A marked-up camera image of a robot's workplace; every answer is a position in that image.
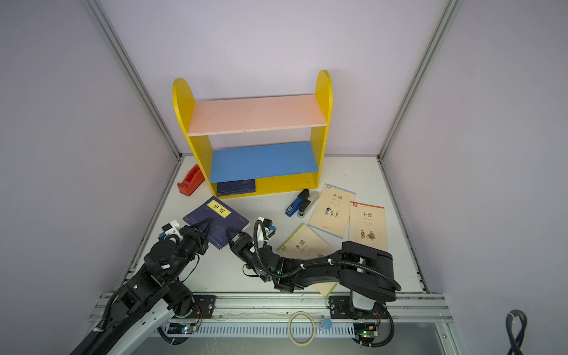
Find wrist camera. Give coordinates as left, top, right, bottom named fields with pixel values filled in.
left=159, top=220, right=180, bottom=238
left=258, top=217, right=276, bottom=235

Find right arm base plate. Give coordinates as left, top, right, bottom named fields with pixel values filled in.
left=327, top=296, right=388, bottom=320

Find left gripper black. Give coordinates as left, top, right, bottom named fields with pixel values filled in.
left=163, top=214, right=212, bottom=281

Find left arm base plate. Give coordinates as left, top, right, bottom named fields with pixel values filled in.
left=175, top=294, right=217, bottom=320

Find left green circuit board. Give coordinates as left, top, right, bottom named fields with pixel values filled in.
left=167, top=323, right=199, bottom=337

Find yellow shelf pink blue boards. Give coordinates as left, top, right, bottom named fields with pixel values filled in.
left=172, top=70, right=334, bottom=197

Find beige tape ring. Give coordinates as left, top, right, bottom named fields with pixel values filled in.
left=287, top=311, right=317, bottom=348

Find black cable loop right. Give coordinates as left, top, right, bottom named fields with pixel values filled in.
left=506, top=309, right=529, bottom=355

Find beige book orange edge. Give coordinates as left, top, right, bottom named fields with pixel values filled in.
left=348, top=201, right=388, bottom=251

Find dark purple book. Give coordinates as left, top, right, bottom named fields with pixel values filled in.
left=183, top=197, right=250, bottom=249
left=217, top=179, right=256, bottom=197

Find green circuit board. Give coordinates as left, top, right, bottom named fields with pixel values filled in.
left=167, top=323, right=199, bottom=337
left=353, top=323, right=380, bottom=338

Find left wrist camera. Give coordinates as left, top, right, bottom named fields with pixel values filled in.
left=159, top=220, right=180, bottom=238

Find blue black stapler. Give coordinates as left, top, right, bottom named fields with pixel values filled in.
left=285, top=189, right=310, bottom=217

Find red tape dispenser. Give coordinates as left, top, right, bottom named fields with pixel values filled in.
left=177, top=164, right=205, bottom=196

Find beige book blue edge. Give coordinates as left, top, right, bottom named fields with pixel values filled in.
left=309, top=183, right=356, bottom=238

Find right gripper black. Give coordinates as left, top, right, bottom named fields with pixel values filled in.
left=227, top=228, right=274, bottom=281

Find aluminium front rail frame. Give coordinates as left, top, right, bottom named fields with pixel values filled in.
left=77, top=291, right=462, bottom=355

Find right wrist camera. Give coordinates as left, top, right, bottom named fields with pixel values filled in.
left=258, top=217, right=276, bottom=235

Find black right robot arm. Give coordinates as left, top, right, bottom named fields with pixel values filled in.
left=226, top=228, right=402, bottom=320

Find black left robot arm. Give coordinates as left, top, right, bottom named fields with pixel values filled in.
left=72, top=218, right=212, bottom=354

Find right green circuit board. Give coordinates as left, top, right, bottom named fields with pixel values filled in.
left=353, top=323, right=380, bottom=338

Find beige book green edge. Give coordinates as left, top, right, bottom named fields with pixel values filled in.
left=277, top=222, right=340, bottom=297

